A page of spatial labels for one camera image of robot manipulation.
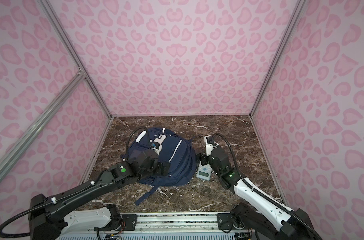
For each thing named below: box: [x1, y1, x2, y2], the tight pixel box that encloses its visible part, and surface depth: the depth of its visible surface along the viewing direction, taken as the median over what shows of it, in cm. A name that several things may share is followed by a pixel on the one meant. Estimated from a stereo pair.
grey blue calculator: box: [196, 161, 212, 181], surface depth 90 cm
